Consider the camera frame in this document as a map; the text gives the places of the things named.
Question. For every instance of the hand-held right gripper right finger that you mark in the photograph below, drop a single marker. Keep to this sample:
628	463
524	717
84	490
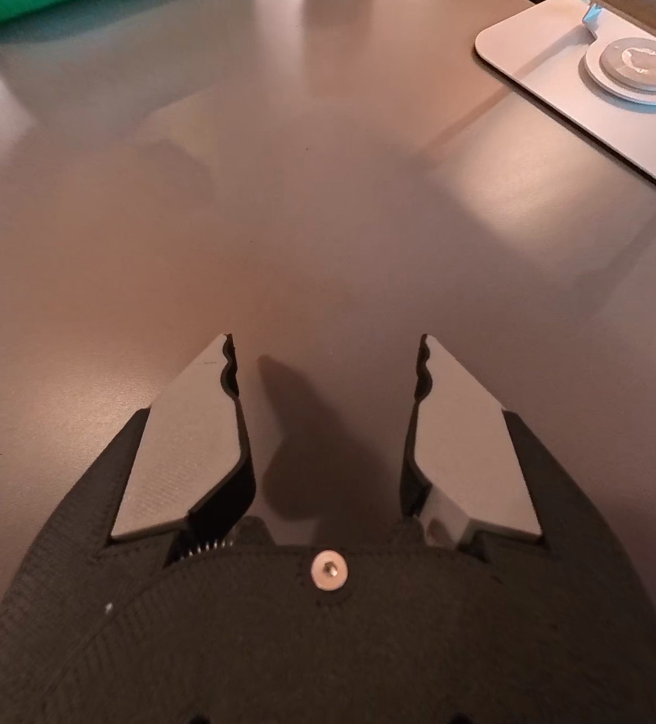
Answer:
469	452

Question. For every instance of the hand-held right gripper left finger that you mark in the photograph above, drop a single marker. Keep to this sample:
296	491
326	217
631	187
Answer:
186	452

